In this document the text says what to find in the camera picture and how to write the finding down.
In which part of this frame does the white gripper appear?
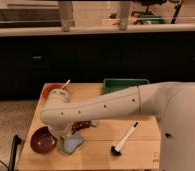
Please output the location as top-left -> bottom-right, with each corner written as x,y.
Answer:
48,124 -> 71,138

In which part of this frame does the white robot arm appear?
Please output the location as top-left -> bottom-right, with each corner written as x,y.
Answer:
40,82 -> 195,171

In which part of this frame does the purple bowl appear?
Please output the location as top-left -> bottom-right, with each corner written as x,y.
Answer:
30,126 -> 57,154

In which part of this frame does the blue green sponge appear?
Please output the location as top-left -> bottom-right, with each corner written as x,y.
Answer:
60,132 -> 84,155

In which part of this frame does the dark patterned object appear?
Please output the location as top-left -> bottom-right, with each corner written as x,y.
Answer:
71,121 -> 92,132

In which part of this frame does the white spoon utensil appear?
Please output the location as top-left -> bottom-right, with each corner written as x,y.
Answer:
60,79 -> 71,89

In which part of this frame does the black white dish brush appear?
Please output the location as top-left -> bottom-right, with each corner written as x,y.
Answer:
111,122 -> 138,156

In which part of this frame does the green rectangular bin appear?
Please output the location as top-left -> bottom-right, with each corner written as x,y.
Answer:
103,78 -> 149,94

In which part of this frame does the dark cabinet counter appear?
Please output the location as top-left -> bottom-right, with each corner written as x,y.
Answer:
0,24 -> 195,100

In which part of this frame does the black chair frame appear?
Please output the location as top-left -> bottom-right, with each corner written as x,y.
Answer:
8,135 -> 21,171

